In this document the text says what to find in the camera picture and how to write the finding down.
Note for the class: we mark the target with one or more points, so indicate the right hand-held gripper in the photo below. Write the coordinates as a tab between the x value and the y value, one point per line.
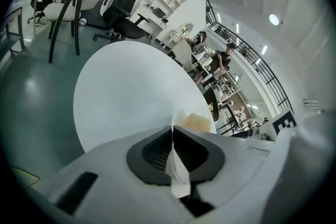
284	123

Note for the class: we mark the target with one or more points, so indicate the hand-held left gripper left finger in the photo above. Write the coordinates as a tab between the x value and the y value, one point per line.
105	178

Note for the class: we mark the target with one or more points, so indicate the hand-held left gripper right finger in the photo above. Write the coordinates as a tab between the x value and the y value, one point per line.
236	162

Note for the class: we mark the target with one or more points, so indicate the yellow sponge cloth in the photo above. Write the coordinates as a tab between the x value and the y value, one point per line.
195	122

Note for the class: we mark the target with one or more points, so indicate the black metal railing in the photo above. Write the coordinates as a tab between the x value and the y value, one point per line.
275	81

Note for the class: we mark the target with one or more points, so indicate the dark wicker chair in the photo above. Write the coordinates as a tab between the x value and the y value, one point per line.
212	105

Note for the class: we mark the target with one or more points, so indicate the round white side table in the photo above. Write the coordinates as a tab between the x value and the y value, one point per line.
126	91

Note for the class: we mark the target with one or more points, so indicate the white desk black legs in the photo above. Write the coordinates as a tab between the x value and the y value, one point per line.
204	57

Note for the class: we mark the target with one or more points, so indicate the round ceiling lamp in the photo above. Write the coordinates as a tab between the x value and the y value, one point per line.
274	19

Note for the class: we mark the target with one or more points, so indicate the white chair black legs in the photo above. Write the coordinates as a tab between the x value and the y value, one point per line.
183	55
63	11

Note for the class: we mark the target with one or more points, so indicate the oval mirror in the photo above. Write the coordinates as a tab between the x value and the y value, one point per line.
187	28

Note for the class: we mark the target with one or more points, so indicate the white desk grey frame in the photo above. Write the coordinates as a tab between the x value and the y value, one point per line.
13	15

